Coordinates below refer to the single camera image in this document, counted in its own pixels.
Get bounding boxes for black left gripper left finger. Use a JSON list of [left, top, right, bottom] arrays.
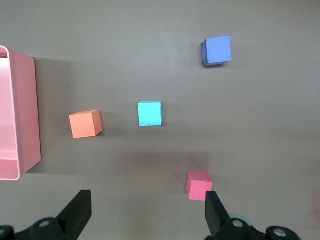
[[0, 189, 92, 240]]

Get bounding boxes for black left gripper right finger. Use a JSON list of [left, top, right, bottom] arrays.
[[204, 190, 301, 240]]

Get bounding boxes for light blue foam block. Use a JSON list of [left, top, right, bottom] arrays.
[[137, 101, 163, 128]]

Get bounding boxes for red foam block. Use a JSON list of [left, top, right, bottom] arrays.
[[186, 171, 213, 201]]

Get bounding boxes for orange foam block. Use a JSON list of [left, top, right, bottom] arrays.
[[69, 109, 103, 139]]

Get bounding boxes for pink plastic bin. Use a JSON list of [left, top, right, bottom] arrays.
[[0, 45, 42, 181]]

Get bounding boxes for purple foam block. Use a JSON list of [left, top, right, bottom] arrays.
[[201, 35, 232, 67]]

